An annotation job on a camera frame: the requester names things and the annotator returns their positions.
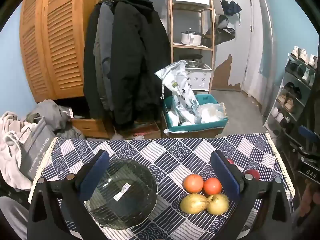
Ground metal pot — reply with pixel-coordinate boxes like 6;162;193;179
179;54;203;69

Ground wooden shelf rack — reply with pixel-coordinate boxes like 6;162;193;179
168;0;217;93

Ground wooden drawer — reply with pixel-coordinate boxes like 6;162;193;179
71;117;110;139

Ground grey leaning board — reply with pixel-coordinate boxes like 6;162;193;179
252;0;275;77

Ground dark hanging bags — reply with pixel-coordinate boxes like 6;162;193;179
200;15;236;48

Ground blue white patterned tablecloth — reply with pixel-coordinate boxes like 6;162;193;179
27;132;295;240

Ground plain cardboard box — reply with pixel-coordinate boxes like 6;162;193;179
162;115;225;139

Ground person's right hand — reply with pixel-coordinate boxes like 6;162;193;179
299;180;320;218

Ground group of shoes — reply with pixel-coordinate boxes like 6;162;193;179
271;45;319;135

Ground orange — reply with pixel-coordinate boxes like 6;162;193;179
203;177;222;195
184;174;204;193

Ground wooden louvered wardrobe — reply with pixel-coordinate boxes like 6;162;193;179
19;0;100;103

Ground white pot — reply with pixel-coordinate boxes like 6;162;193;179
180;29;202;46

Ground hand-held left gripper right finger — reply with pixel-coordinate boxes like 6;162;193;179
210;150;293;240

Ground grey coat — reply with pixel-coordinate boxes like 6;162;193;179
93;1;118;113

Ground white door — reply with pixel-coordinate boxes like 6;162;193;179
241;0;265;98

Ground grey tote bag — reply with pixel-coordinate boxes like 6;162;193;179
19;117;57;182

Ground white printed bag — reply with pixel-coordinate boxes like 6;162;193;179
154;60;200;125

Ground beige cloth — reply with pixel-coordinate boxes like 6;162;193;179
0;112;38;189

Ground glass bowl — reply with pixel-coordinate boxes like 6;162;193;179
85;158;158;230

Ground dark cloth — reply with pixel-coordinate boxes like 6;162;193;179
0;172;33;198

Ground grey clothes pile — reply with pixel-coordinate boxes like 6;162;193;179
26;99;85;139

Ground large black coat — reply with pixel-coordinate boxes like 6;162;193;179
109;0;173;132

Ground yellow apple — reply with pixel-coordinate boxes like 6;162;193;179
207;194;230;215

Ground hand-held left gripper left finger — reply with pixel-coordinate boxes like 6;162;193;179
27;149;110;240

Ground clear plastic bag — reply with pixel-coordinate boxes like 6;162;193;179
195;102;225;124

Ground cardboard box with red print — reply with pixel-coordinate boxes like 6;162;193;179
132;121;162;139

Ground shoe rack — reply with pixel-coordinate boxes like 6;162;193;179
262;52;320;140

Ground person's grey trouser leg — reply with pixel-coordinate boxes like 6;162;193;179
0;196;28;240

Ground teal box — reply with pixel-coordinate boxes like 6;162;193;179
162;94;228;133

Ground slim black coat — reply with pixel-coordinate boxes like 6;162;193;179
83;1;105;118

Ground dark hanging umbrella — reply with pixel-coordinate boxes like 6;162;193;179
221;0;242;27

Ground white perforated basket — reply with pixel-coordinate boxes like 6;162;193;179
185;64;213;92

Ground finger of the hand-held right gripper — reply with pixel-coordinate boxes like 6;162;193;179
299;126;320;140
290;145;320;163

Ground yellow pear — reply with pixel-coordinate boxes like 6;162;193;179
180;193;210;214

